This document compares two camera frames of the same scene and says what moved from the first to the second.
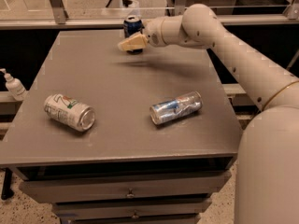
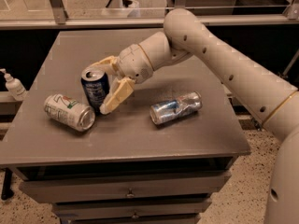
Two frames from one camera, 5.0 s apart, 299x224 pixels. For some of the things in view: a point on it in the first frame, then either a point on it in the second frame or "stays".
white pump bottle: x=15 y=86 stays
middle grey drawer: x=76 y=209 stays
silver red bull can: x=175 y=108 stays
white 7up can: x=69 y=112 stays
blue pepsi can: x=133 y=26 → x=96 y=84
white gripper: x=154 y=32 → x=135 y=63
